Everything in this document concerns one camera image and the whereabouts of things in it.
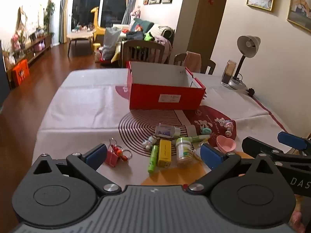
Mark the small plastic bottle green label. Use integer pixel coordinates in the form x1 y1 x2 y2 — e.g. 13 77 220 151
175 137 195 168

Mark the red cardboard box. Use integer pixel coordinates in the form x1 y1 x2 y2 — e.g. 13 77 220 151
126 61 207 110

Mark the small yellow carton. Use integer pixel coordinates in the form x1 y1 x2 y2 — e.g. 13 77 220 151
158 139 172 168

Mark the pink heart-shaped dish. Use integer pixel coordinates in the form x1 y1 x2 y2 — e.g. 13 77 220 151
216 136 237 154

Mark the glass balcony door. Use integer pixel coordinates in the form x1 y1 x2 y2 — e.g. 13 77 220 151
72 0 127 28

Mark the white wall hanging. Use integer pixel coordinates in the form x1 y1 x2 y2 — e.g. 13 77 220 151
19 5 44 36

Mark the white and green tube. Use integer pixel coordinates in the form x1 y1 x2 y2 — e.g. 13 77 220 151
188 135 211 143

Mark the framed figure picture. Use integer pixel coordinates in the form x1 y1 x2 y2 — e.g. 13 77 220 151
287 0 311 32

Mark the wooden chair with cloth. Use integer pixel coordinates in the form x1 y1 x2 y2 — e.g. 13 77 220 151
174 52 216 75

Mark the yellow giraffe toy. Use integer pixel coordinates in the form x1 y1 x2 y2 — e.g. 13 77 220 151
91 7 106 42

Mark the wooden slatted dining chair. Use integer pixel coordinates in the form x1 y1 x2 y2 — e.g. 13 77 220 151
121 40 166 68

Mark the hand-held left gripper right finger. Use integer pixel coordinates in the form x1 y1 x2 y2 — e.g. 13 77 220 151
185 143 277 196

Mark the pink flower arrangement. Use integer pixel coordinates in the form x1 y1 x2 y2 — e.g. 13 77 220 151
12 30 26 50

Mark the cluttered sofa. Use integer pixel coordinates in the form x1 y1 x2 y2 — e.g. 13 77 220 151
113 18 175 61

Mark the small white figure toy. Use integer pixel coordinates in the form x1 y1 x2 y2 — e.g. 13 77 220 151
142 136 158 150

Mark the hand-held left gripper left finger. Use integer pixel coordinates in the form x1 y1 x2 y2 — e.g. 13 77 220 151
31 144 122 195

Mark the orange gift box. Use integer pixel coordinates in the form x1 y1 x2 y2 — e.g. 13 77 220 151
12 59 30 86

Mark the tall potted plant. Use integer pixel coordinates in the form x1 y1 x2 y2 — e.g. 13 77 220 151
44 0 56 33

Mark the grey desk lamp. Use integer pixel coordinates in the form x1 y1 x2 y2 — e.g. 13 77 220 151
228 35 261 90

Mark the wooden tv cabinet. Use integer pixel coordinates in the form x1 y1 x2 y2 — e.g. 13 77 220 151
5 35 52 78

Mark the round wooden coffee table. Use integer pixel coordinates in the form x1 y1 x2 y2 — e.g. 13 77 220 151
67 29 95 57

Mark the pink binder clip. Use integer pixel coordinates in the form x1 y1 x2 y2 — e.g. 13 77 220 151
105 138 122 167

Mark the orange charm keychain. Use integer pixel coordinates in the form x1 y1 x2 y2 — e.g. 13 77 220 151
115 146 133 163

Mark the green lip balm tube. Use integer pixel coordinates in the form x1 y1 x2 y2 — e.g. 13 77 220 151
148 145 159 174

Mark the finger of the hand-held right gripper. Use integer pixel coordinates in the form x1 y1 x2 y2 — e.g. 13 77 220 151
278 131 311 151
242 137 286 161

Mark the pink cloth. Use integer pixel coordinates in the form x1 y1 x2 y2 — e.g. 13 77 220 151
186 51 202 73

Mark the person's right hand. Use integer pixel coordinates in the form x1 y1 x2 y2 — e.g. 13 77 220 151
289 196 307 233

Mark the yellow curtain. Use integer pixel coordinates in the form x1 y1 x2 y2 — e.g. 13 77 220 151
59 0 72 44

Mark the grey plastic bag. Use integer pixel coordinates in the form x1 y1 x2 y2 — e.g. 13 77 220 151
102 27 122 60

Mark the glass cup with dark drink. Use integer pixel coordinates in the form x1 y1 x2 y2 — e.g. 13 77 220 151
221 59 237 87

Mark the blue-grey curtain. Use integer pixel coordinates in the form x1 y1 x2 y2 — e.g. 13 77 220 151
123 0 145 26

